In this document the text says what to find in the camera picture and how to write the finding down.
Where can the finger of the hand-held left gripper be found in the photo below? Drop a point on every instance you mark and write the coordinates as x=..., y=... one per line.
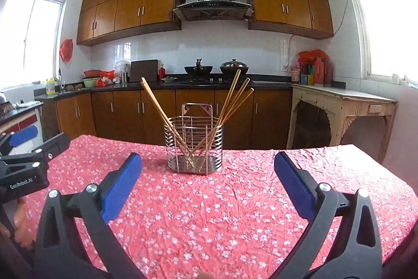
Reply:
x=55, y=145
x=23, y=136

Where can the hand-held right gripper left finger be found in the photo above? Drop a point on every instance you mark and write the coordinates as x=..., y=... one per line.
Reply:
x=120, y=187

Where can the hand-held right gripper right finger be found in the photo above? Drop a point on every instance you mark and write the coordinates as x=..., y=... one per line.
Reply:
x=294, y=184

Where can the person's left hand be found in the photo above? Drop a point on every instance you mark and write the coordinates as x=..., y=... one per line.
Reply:
x=24, y=226

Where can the dark side table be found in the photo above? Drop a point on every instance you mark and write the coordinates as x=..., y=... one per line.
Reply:
x=19, y=112

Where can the yellow dish soap bottle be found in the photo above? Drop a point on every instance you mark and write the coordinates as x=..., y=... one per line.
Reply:
x=50, y=87

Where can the steel sink faucet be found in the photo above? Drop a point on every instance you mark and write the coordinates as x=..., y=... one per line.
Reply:
x=60, y=79

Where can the green basin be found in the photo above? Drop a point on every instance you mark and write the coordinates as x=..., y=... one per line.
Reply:
x=89, y=83

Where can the brown lower kitchen cabinets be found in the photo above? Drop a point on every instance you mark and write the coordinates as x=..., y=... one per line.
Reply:
x=130, y=109

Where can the red floral tablecloth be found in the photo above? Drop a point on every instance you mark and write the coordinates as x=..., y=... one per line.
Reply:
x=212, y=217

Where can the worn white wooden table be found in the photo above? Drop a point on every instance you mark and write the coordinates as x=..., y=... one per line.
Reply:
x=343, y=94

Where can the colourful small boxes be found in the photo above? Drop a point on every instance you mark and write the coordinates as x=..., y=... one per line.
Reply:
x=307, y=79

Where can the small labelled jar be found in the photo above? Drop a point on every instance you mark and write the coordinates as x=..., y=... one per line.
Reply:
x=296, y=76

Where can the black kitchen countertop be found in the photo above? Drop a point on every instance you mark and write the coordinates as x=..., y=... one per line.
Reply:
x=267, y=79

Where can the orange plastic bottle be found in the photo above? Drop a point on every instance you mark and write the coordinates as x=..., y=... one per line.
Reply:
x=318, y=73

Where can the dark wooden cutting board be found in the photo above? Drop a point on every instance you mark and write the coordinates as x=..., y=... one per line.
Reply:
x=143, y=69

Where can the dark sauce bottle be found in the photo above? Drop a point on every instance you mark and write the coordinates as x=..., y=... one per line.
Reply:
x=328, y=73

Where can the white plate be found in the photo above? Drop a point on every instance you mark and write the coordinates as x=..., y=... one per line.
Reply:
x=169, y=79

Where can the small red bottle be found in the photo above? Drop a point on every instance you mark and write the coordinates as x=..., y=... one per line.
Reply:
x=162, y=72

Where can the dark pot with lid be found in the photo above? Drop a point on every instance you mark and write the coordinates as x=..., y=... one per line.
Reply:
x=233, y=67

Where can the black gas stove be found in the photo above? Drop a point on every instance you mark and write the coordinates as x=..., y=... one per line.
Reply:
x=212, y=80

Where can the black wok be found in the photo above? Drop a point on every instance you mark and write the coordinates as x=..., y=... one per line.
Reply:
x=198, y=69

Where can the large bright window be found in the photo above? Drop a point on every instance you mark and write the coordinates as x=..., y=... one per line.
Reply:
x=385, y=20

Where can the red hanging wall bag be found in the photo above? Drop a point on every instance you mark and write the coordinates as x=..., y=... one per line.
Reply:
x=66, y=51

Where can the sliding window with frame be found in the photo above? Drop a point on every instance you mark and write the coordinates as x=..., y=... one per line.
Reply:
x=32, y=37

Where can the wall power socket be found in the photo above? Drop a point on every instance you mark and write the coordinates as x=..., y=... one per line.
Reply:
x=286, y=68

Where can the brown upper wall cabinets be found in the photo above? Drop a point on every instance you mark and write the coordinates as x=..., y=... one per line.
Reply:
x=140, y=4

